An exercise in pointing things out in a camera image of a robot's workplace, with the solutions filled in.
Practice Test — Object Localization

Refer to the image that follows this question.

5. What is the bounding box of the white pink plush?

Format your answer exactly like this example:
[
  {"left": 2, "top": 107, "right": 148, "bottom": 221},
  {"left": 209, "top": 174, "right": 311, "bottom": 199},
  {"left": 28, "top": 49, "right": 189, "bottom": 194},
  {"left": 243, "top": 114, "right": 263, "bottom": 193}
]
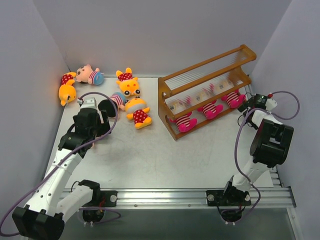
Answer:
[
  {"left": 196, "top": 86, "right": 225, "bottom": 120},
  {"left": 218, "top": 79, "right": 246, "bottom": 109},
  {"left": 168, "top": 100, "right": 198, "bottom": 133}
]

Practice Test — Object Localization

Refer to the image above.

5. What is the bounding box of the aluminium table edge rail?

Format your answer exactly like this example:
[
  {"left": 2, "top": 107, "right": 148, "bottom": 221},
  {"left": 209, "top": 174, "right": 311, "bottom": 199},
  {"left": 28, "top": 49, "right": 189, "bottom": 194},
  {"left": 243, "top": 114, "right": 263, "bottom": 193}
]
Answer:
[{"left": 59, "top": 186, "right": 297, "bottom": 210}]

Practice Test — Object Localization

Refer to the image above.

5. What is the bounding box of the black hair boy plush centre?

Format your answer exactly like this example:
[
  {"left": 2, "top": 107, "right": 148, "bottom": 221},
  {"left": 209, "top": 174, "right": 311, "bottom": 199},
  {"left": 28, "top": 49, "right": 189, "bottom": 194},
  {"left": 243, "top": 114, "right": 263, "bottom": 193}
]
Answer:
[{"left": 98, "top": 92, "right": 126, "bottom": 118}]

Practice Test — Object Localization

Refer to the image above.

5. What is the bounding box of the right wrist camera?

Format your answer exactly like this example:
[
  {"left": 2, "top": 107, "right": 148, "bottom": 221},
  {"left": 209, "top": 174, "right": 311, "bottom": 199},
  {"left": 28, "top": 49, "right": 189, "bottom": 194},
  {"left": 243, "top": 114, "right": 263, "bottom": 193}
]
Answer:
[{"left": 265, "top": 93, "right": 278, "bottom": 112}]

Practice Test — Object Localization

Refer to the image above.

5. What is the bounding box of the boy plush back left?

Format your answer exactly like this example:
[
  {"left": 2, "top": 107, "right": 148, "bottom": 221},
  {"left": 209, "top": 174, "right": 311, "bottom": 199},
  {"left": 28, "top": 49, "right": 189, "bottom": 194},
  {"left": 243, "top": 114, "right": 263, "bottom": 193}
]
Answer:
[{"left": 75, "top": 64, "right": 105, "bottom": 86}]

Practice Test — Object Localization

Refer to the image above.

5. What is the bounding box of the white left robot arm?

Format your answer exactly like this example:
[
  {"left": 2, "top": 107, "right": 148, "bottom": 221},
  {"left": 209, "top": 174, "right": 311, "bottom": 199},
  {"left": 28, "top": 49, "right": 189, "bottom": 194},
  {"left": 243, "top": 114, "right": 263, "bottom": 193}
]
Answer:
[{"left": 12, "top": 107, "right": 111, "bottom": 240}]

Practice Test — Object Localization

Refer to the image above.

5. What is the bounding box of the wooden toy shelf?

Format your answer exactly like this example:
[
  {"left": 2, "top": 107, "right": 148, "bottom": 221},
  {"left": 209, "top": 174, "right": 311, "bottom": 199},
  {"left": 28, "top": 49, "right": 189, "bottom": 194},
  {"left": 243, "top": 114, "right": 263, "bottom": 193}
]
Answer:
[{"left": 158, "top": 44, "right": 257, "bottom": 140}]

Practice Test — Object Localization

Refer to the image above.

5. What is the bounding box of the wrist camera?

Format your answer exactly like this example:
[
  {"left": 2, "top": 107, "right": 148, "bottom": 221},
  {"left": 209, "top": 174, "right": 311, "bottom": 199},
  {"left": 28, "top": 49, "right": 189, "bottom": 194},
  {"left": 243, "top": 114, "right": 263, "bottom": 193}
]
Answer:
[
  {"left": 77, "top": 97, "right": 97, "bottom": 110},
  {"left": 265, "top": 93, "right": 278, "bottom": 112}
]

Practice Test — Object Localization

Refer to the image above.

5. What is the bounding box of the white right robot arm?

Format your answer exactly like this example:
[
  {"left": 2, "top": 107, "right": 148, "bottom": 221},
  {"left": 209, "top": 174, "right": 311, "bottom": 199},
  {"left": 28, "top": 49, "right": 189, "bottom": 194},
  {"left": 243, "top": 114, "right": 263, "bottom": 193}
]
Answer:
[{"left": 223, "top": 93, "right": 294, "bottom": 204}]

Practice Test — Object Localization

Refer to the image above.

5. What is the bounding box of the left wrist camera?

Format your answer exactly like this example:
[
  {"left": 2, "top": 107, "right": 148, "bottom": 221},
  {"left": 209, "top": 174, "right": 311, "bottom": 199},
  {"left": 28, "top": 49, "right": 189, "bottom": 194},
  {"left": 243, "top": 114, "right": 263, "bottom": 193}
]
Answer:
[{"left": 77, "top": 97, "right": 97, "bottom": 110}]

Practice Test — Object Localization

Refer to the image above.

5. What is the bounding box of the boy plush under left arm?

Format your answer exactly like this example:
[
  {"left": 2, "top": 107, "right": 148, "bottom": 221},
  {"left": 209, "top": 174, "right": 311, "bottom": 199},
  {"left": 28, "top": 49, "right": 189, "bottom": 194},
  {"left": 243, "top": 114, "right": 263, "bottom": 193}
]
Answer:
[{"left": 90, "top": 138, "right": 96, "bottom": 149}]

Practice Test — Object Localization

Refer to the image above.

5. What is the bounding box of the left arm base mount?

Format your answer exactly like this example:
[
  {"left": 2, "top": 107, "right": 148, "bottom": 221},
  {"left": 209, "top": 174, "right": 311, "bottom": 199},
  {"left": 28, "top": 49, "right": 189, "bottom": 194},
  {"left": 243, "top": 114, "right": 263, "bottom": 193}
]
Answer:
[{"left": 99, "top": 190, "right": 118, "bottom": 208}]

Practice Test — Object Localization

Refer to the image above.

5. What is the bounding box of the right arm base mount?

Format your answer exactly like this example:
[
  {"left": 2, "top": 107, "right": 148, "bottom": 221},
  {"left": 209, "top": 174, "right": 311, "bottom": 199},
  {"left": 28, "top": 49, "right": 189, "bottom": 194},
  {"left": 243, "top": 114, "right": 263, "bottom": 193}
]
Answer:
[{"left": 205, "top": 185, "right": 252, "bottom": 207}]

